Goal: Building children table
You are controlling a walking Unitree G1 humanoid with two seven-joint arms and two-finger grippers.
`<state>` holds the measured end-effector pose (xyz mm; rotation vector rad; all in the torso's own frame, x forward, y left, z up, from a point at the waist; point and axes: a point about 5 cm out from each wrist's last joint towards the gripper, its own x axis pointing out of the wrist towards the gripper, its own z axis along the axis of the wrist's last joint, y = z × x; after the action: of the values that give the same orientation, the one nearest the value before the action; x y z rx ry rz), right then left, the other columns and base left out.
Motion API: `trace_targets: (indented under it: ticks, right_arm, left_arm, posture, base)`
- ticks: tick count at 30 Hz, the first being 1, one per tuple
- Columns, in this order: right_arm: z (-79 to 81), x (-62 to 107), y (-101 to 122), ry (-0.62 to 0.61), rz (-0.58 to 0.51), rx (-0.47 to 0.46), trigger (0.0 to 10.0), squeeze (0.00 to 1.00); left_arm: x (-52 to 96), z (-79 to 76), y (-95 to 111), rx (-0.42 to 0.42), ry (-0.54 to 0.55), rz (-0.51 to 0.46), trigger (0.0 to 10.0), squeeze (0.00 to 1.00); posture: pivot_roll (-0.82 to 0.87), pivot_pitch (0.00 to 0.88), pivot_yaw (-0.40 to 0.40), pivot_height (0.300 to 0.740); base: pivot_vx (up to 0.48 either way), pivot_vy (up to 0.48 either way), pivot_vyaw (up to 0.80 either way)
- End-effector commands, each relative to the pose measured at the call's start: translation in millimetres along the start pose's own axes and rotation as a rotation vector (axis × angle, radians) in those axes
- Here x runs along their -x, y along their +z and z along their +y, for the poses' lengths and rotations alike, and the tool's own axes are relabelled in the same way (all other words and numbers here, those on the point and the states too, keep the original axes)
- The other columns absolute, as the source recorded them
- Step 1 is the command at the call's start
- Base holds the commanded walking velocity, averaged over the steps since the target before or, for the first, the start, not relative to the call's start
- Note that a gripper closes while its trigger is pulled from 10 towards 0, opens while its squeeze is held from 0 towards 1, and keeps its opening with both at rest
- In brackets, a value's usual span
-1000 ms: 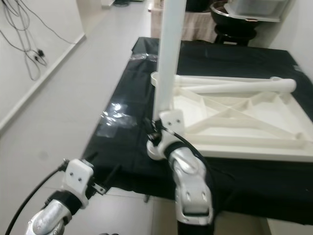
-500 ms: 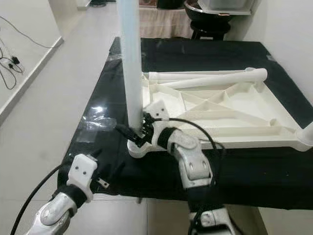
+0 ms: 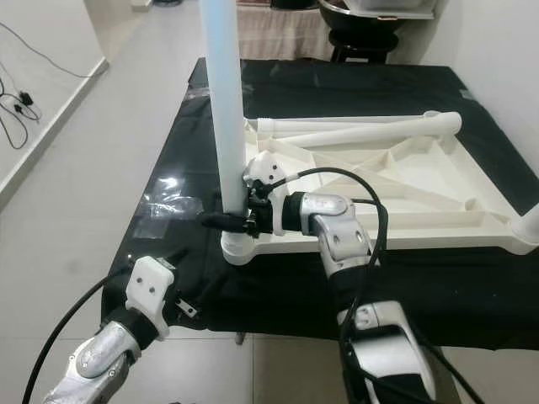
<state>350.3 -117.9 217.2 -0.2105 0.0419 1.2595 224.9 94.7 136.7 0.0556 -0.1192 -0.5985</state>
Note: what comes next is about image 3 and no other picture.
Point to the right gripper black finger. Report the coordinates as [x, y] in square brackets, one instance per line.
[223, 220]

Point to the white plastic table leg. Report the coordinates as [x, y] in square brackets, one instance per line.
[387, 135]
[223, 101]
[529, 225]
[337, 124]

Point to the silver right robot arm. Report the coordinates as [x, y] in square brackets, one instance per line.
[337, 231]

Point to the black tablecloth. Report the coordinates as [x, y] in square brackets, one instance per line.
[185, 151]

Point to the white plastic table top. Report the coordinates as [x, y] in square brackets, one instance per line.
[429, 189]

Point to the beige cloth covered table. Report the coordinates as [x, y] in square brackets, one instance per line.
[282, 34]

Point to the black wok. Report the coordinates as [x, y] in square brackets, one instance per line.
[354, 18]

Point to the small black flat object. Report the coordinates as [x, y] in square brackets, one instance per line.
[167, 2]

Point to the clear box with green lid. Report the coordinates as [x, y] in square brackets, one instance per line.
[387, 7]

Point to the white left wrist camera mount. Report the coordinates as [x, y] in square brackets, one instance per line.
[150, 286]

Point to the black wall plug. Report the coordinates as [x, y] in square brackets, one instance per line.
[27, 99]

